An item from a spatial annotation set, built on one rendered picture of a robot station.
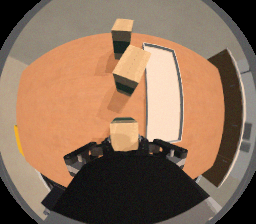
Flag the green and tan block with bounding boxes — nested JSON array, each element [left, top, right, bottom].
[[111, 19, 134, 60], [113, 45, 152, 97], [110, 117, 138, 151]]

